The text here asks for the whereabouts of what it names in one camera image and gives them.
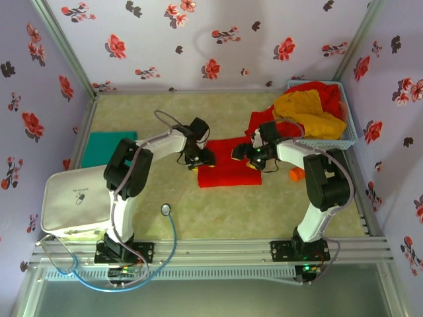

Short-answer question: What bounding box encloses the orange plastic bottle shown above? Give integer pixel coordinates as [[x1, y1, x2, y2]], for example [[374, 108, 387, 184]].
[[289, 167, 307, 182]]

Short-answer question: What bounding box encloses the blue tube stethoscope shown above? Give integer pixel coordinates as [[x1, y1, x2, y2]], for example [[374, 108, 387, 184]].
[[34, 203, 178, 293]]

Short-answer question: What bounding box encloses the yellow t-shirt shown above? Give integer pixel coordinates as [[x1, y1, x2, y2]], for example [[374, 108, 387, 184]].
[[272, 89, 347, 140]]

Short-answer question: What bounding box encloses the folded teal t-shirt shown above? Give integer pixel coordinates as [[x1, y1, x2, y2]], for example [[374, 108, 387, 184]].
[[81, 131, 138, 168]]

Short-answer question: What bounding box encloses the light blue plastic basket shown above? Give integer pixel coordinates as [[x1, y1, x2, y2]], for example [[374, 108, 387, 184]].
[[286, 80, 360, 151]]

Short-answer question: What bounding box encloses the black controller box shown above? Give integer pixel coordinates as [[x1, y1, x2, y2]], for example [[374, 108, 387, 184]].
[[295, 263, 323, 285]]

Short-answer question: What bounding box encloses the green circuit board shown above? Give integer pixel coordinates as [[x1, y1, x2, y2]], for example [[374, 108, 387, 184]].
[[108, 264, 138, 278]]

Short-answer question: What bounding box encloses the white zip pouch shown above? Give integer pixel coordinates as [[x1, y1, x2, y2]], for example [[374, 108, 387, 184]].
[[40, 164, 115, 239]]

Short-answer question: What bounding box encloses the grey right arm cable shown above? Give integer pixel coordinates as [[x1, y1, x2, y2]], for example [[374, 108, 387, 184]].
[[264, 118, 355, 287]]

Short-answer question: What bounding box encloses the aluminium table back rail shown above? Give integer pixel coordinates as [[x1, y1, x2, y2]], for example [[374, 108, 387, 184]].
[[95, 87, 289, 97]]

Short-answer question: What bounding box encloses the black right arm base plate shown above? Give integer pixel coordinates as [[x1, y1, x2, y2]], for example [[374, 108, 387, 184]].
[[270, 240, 331, 264]]

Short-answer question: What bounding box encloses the aluminium mounting rail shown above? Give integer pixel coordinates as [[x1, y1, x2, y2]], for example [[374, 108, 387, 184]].
[[28, 239, 396, 268]]

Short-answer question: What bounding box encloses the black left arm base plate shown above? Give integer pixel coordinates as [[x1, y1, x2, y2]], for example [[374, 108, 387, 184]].
[[94, 240, 155, 265]]

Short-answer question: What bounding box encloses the grey slotted cable duct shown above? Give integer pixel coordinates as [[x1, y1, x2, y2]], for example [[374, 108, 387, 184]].
[[44, 265, 295, 281]]

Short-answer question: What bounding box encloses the aluminium frame post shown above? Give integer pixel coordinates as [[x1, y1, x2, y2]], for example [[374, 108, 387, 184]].
[[30, 0, 99, 98], [332, 0, 388, 87]]

